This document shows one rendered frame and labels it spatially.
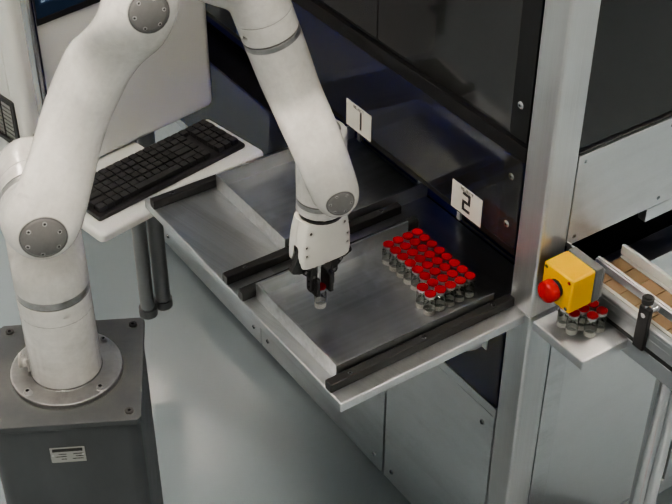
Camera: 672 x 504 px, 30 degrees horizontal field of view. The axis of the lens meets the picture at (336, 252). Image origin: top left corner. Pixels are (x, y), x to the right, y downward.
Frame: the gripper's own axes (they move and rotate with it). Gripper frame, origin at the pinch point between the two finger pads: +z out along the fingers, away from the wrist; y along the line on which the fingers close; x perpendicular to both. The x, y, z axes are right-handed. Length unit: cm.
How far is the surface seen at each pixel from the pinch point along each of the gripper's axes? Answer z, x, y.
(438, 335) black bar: 6.0, 17.5, -13.0
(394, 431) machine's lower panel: 69, -16, -31
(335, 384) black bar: 6.2, 17.6, 8.6
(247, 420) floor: 96, -60, -18
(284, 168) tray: 7.5, -42.7, -19.3
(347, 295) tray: 7.6, -1.6, -7.0
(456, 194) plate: -6.7, -0.5, -30.1
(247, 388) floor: 96, -71, -24
